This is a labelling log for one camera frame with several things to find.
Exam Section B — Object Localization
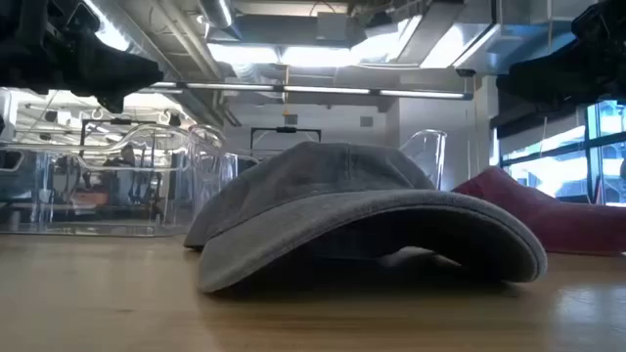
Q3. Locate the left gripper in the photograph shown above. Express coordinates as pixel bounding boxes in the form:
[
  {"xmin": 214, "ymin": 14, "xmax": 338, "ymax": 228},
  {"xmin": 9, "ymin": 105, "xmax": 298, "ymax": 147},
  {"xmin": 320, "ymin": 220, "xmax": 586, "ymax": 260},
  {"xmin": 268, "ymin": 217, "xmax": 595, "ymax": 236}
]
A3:
[{"xmin": 0, "ymin": 0, "xmax": 165, "ymax": 114}]

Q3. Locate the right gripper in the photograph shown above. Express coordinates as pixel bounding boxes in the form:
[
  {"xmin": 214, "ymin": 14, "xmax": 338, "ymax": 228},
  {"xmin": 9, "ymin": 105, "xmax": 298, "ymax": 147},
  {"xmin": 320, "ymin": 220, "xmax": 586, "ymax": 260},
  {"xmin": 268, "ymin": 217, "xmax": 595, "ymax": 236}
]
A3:
[{"xmin": 495, "ymin": 0, "xmax": 626, "ymax": 107}]

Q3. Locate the maroon baseball cap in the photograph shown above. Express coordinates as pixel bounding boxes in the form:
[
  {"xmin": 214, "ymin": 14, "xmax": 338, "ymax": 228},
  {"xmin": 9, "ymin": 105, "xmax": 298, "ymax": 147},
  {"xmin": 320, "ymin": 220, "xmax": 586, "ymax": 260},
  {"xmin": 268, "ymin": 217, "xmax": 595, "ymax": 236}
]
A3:
[{"xmin": 452, "ymin": 164, "xmax": 626, "ymax": 258}]

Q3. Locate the person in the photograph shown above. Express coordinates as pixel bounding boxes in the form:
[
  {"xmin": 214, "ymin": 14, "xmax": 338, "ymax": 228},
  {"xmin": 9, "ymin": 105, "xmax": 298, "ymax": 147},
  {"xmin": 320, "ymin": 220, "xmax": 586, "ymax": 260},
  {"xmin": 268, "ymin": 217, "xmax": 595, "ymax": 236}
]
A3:
[{"xmin": 118, "ymin": 143, "xmax": 139, "ymax": 168}]

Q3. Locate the clear plastic bin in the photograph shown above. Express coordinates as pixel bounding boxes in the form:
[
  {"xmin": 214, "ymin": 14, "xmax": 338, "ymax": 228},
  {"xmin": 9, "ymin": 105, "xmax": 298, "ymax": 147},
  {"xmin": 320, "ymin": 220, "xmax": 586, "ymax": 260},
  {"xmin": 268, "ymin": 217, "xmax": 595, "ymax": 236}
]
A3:
[
  {"xmin": 222, "ymin": 128, "xmax": 448, "ymax": 193},
  {"xmin": 0, "ymin": 122, "xmax": 230, "ymax": 239}
]

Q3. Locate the long ceiling light bar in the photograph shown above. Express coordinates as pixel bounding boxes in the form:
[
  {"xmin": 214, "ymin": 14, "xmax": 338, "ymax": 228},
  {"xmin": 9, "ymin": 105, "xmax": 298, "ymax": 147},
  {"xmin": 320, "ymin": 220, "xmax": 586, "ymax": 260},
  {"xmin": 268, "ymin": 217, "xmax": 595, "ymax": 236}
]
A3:
[{"xmin": 149, "ymin": 79, "xmax": 474, "ymax": 102}]

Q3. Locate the grey baseball cap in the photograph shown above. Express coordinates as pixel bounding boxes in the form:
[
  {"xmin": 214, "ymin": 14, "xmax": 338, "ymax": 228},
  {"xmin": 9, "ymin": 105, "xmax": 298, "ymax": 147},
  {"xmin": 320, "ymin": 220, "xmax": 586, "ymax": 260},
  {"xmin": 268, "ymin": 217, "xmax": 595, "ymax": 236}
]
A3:
[{"xmin": 183, "ymin": 140, "xmax": 549, "ymax": 294}]

